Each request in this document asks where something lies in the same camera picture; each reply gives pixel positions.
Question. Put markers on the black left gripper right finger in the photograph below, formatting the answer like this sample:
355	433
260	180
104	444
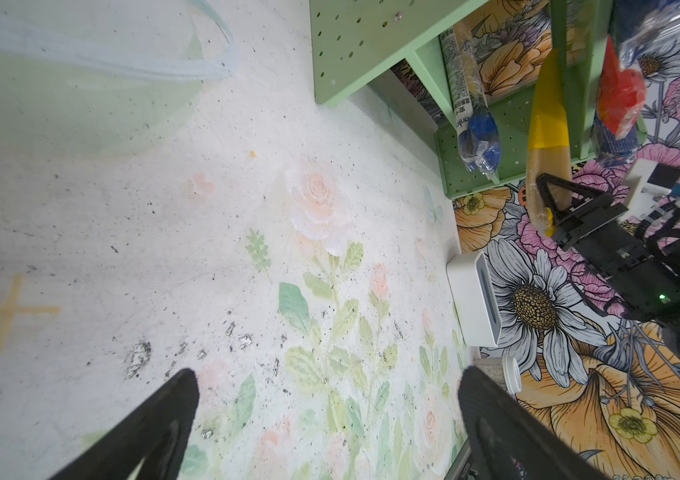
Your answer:
507	442

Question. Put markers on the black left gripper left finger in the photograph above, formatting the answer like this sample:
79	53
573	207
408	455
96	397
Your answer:
150	442

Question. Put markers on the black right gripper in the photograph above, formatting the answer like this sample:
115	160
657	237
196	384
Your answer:
647	281

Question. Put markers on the yellow pasta bag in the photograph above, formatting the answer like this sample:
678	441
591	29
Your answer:
548	150

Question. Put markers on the red spaghetti bag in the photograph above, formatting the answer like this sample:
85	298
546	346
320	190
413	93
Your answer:
622	94

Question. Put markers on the blue and clear spaghetti bag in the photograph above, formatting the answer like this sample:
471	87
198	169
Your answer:
479	145

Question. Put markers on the blue Barilla spaghetti bag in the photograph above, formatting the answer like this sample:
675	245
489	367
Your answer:
634	25

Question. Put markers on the green wooden shelf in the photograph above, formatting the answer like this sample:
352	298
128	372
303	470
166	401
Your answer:
354	42

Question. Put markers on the small white lidded jar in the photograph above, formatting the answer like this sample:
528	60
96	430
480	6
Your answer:
502	370

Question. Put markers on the white grey tissue box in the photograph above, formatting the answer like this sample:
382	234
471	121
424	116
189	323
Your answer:
474	299

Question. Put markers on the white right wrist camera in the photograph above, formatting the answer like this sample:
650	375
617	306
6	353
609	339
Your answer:
648	183

